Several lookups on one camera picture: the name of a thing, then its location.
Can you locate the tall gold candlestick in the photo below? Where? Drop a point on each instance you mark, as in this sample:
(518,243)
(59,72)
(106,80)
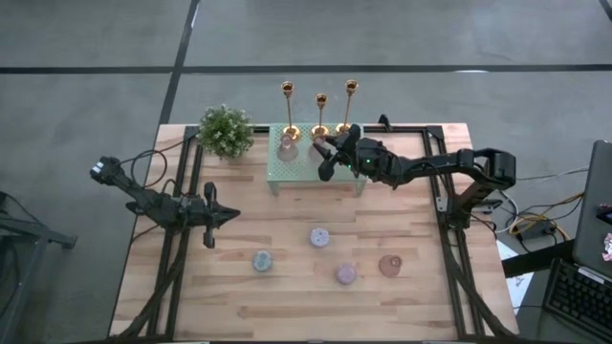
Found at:
(342,128)
(290,130)

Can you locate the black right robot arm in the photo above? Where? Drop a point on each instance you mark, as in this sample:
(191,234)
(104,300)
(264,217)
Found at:
(454,165)

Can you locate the small black mount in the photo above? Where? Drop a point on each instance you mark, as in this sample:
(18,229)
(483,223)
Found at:
(384,122)

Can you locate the blue-grey speckled candle jar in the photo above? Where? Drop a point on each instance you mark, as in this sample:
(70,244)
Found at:
(262,262)

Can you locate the black keyboard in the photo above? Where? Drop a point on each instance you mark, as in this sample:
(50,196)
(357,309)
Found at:
(581,298)

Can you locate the green potted plant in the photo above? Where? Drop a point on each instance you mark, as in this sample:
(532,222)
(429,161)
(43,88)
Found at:
(225,131)

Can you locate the black side stand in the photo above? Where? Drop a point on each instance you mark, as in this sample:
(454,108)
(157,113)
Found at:
(24,234)

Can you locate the grey laptop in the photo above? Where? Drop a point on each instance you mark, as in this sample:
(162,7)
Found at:
(593,205)

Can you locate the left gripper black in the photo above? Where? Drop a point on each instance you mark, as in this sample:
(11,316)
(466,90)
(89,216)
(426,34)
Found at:
(196,212)

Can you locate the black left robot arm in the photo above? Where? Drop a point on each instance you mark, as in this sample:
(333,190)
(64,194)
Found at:
(143,196)

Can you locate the black power brick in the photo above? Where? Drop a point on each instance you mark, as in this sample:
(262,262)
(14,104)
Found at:
(538,231)

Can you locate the black aluminium table frame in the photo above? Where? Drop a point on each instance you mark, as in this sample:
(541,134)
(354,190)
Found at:
(432,191)

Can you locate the green perforated metal shelf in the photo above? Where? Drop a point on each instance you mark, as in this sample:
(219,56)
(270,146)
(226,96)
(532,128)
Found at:
(301,172)

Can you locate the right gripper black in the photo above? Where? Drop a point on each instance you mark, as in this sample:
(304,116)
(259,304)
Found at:
(368,160)

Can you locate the white purple speckled candle jar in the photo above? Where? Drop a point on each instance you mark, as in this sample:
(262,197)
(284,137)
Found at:
(319,237)

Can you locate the pink speckled candle jar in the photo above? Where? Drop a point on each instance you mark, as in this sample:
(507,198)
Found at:
(345,274)

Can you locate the short gold candlestick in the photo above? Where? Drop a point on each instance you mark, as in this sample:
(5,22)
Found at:
(319,129)

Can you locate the white paper sheet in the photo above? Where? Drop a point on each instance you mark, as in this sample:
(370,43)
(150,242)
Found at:
(516,277)

